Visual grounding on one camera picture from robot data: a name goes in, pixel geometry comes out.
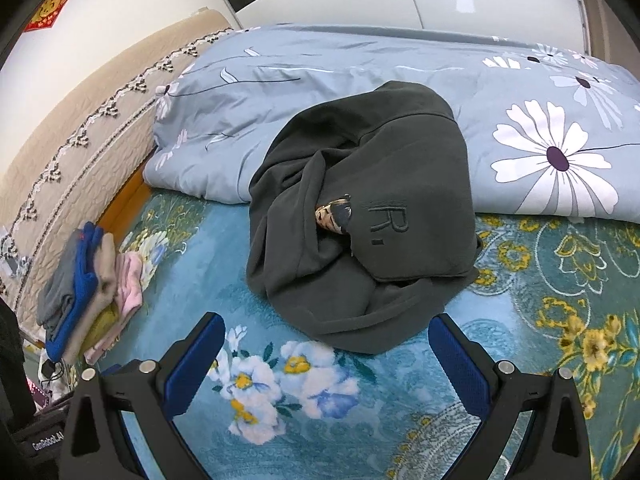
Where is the yellow-green folded cloth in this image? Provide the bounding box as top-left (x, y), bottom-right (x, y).
top-left (80, 305), bottom-right (121, 356)

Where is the light blue floral quilt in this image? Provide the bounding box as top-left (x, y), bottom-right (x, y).
top-left (142, 25), bottom-right (640, 223)

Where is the teal floral blanket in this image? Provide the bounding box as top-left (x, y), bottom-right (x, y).
top-left (70, 192), bottom-right (640, 480)

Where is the beige quilted headboard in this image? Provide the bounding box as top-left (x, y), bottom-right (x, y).
top-left (0, 7), bottom-right (236, 321)

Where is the beige folded cloth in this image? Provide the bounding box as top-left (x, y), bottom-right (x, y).
top-left (62, 232), bottom-right (118, 361)

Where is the dark grey hoodie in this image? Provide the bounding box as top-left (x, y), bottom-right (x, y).
top-left (245, 80), bottom-right (483, 356)

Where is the wooden bed frame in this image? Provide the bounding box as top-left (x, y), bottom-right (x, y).
top-left (95, 157), bottom-right (156, 251)

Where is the pink folded cloth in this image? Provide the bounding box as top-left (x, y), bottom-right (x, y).
top-left (82, 250), bottom-right (146, 366)

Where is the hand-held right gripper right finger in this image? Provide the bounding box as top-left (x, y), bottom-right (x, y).
top-left (428, 313), bottom-right (592, 480)

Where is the grey folded cloth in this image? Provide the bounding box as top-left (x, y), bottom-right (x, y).
top-left (36, 230), bottom-right (88, 333)

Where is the red wall decoration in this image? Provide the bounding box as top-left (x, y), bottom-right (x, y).
top-left (25, 0), bottom-right (78, 33)

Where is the stack of folded clothes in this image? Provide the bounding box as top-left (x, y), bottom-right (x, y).
top-left (45, 221), bottom-right (103, 363)

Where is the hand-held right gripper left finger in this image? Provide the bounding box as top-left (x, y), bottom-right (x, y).
top-left (59, 311), bottom-right (227, 480)

